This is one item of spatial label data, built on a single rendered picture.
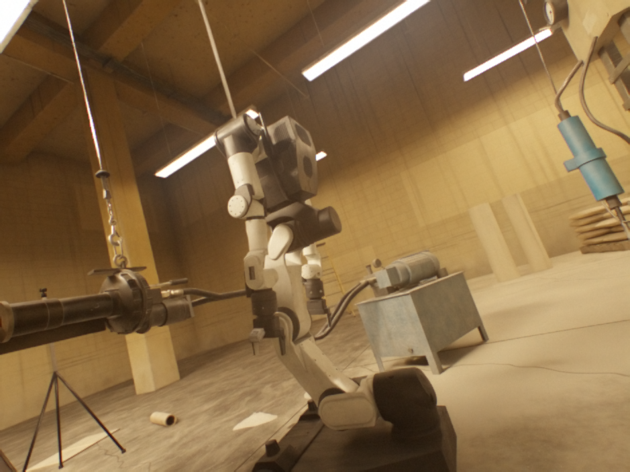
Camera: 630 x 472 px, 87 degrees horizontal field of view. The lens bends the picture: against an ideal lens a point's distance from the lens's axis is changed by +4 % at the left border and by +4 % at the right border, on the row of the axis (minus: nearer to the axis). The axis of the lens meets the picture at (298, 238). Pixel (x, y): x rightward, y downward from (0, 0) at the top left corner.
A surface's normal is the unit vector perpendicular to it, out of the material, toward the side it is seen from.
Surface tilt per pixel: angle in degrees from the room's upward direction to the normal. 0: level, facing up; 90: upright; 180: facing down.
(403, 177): 90
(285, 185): 115
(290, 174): 90
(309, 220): 90
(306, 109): 90
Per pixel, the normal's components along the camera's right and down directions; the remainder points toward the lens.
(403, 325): -0.79, 0.13
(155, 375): 0.83, -0.34
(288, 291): -0.44, -0.04
